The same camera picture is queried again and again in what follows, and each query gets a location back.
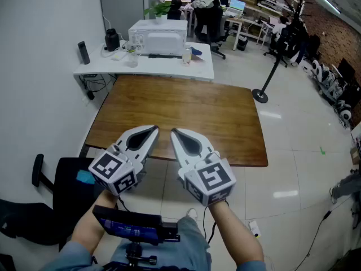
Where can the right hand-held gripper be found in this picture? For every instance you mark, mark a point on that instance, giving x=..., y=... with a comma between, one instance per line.
x=214, y=176

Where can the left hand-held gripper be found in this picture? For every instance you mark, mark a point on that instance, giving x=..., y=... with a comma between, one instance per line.
x=112, y=168

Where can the blue plastic bag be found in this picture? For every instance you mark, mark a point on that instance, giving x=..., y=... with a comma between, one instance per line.
x=86, y=177

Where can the person's right forearm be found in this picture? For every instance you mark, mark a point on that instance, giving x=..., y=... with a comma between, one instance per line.
x=234, y=233

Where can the person's left forearm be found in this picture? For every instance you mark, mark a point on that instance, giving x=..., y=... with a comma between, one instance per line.
x=90, y=224

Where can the black trash bin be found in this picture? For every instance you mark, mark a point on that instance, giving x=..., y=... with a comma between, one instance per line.
x=242, y=43

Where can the black power adapter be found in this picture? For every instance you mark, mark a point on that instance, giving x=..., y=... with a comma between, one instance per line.
x=90, y=95

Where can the person's white shoe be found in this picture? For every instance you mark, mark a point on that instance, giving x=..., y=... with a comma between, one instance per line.
x=192, y=213

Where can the white desk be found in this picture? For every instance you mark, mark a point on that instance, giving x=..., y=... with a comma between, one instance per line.
x=158, y=66

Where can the clear plastic bottle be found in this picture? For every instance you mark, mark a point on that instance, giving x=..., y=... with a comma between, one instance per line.
x=132, y=59

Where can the black coat rack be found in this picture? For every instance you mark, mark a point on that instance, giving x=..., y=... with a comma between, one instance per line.
x=260, y=95

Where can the black flat device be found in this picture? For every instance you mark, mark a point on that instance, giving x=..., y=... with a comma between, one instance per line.
x=165, y=56

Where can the white power adapter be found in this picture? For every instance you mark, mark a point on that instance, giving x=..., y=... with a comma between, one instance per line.
x=119, y=56

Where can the brown pouch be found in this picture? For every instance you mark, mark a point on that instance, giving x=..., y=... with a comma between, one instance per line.
x=198, y=58

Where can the bottle with yellowish liquid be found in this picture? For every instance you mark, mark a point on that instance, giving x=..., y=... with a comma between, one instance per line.
x=186, y=58

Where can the black chest-mounted monitor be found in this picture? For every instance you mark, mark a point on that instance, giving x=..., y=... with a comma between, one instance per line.
x=127, y=227

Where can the blue cloth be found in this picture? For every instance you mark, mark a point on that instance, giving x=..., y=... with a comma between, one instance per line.
x=196, y=51

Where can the person's blue jeans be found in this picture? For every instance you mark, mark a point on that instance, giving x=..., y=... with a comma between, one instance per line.
x=186, y=244

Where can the white microwave oven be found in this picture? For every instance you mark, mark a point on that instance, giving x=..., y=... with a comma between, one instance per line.
x=163, y=41

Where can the black kettle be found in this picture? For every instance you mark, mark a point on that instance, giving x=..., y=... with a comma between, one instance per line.
x=112, y=41

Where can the black thermos flask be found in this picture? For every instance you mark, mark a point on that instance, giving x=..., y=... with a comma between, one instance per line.
x=84, y=54

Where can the white power strip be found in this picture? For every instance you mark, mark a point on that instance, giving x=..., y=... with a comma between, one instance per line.
x=254, y=229

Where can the green potted plant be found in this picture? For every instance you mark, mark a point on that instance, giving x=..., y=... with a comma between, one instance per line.
x=160, y=18

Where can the white-legged wooden desk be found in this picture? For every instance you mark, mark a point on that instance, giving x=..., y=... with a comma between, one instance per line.
x=237, y=32

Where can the black high-back office chair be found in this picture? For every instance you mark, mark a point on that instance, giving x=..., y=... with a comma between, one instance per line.
x=208, y=24

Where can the person's blue shirt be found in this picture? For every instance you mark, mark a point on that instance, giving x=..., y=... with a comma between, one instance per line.
x=73, y=257

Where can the beige jacket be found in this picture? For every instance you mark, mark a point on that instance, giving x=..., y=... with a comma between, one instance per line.
x=207, y=1

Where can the open laptop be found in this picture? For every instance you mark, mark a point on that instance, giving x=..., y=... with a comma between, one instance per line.
x=236, y=6

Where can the row of white robots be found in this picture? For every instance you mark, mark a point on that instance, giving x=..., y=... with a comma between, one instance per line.
x=332, y=86

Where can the cardboard box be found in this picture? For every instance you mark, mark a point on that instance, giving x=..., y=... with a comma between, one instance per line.
x=356, y=155

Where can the black flat panel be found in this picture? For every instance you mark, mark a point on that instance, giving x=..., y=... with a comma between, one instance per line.
x=346, y=68

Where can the ceiling light tube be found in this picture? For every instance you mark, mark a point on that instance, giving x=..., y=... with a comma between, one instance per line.
x=327, y=1

